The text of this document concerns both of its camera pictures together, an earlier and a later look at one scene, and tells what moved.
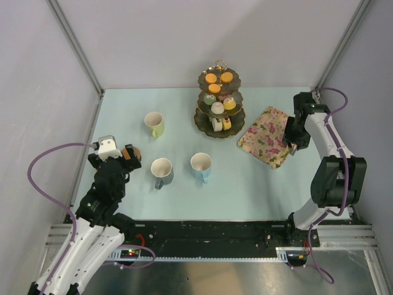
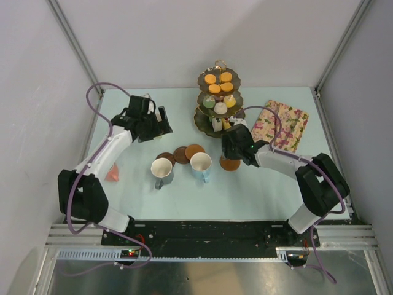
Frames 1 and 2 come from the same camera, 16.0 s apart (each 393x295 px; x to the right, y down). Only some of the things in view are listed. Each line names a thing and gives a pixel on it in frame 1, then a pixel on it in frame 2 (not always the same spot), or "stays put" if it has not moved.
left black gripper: (134, 160) -> (164, 128)
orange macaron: (226, 77) stays put
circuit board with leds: (129, 254) stays put
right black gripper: (302, 142) -> (226, 144)
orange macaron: (210, 78) stays put
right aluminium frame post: (360, 13) stays put
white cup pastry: (217, 126) stays put
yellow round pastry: (229, 103) stays put
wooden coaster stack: (126, 156) -> (229, 165)
